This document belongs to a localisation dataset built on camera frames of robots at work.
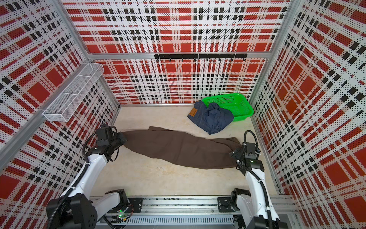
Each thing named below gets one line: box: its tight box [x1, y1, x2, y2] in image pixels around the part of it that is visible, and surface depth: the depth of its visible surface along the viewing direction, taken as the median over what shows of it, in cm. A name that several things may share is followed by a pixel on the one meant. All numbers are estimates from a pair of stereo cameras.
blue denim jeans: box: [187, 100, 234, 135], surface depth 102 cm
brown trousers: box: [123, 125, 243, 170], surface depth 92 cm
